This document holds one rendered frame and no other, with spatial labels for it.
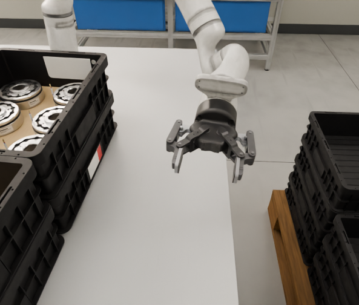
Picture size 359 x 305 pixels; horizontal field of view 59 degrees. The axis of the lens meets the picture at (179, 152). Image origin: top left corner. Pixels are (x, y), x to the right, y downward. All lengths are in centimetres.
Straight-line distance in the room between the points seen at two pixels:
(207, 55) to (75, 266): 52
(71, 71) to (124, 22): 187
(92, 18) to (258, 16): 130
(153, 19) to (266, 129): 125
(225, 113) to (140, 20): 221
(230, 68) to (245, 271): 100
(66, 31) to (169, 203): 67
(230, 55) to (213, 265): 42
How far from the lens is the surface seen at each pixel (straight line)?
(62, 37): 115
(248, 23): 271
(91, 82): 75
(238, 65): 68
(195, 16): 73
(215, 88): 56
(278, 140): 210
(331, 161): 110
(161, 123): 97
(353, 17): 392
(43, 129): 74
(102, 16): 277
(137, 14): 270
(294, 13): 370
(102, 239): 70
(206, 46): 73
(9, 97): 89
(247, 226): 159
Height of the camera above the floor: 127
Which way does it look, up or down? 42 degrees down
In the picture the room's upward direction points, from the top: straight up
